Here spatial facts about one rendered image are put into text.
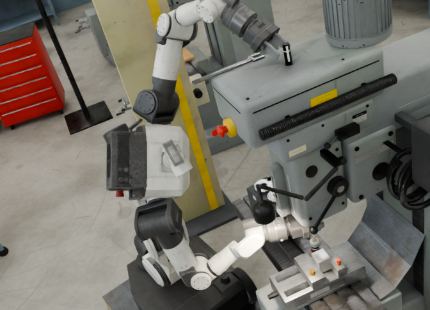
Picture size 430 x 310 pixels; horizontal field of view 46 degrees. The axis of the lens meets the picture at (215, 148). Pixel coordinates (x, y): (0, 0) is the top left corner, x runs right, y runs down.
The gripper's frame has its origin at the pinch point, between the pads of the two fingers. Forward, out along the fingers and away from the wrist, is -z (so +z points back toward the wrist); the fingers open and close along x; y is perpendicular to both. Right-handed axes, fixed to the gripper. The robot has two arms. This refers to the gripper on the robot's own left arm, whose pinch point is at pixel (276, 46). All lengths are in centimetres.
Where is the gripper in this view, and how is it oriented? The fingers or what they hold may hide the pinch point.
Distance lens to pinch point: 156.0
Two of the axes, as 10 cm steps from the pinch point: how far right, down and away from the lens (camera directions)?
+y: 2.5, -5.5, -7.9
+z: -7.6, -6.2, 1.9
